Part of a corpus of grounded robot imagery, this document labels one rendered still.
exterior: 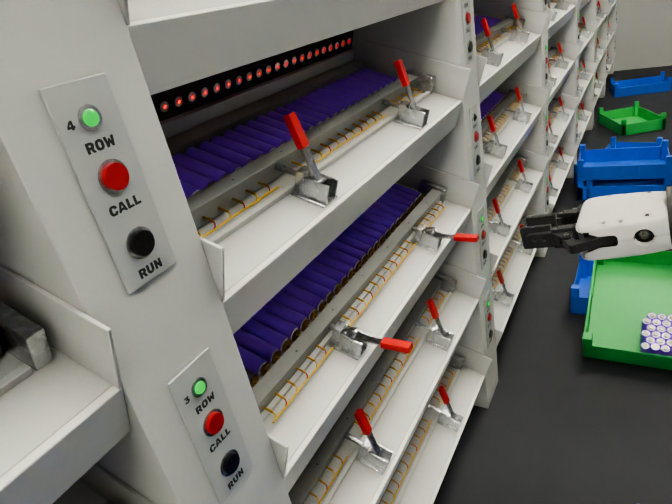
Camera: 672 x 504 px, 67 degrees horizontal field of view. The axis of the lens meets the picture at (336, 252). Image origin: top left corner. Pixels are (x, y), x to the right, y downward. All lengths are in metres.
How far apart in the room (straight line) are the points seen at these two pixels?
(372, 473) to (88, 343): 0.49
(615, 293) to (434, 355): 0.69
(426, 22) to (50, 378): 0.73
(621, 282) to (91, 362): 1.32
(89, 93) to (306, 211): 0.25
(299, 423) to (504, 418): 0.72
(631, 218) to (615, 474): 0.58
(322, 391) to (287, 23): 0.37
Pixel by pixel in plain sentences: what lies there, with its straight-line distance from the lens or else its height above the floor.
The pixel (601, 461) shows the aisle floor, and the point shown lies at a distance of 1.15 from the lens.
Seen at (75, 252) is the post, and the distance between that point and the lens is 0.31.
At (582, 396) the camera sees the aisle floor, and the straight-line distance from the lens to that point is 1.26.
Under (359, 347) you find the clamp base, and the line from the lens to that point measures 0.59.
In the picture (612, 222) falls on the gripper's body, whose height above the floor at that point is 0.56.
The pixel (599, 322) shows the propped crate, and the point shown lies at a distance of 1.41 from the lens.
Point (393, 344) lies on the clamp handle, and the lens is 0.57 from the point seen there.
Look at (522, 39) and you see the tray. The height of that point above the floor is 0.69.
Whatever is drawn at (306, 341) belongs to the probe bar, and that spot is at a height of 0.53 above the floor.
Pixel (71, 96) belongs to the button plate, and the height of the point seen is 0.84.
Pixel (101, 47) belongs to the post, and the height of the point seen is 0.86.
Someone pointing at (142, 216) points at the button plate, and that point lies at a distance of 0.33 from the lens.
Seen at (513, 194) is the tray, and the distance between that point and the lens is 1.46.
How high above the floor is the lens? 0.86
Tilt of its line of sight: 26 degrees down
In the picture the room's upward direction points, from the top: 12 degrees counter-clockwise
